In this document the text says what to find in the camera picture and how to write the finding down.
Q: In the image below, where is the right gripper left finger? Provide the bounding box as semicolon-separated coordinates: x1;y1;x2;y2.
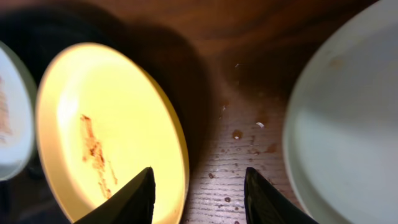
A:
75;167;155;224

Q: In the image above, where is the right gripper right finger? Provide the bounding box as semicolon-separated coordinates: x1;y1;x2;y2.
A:
244;167;318;224

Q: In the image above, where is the yellow plate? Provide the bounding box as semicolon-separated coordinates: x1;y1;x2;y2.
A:
35;42;189;223

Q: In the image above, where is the light blue plate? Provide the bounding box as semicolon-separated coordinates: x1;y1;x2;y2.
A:
283;0;397;223
1;42;37;181

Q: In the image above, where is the round black tray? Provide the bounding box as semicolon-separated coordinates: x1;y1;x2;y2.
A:
1;3;208;223

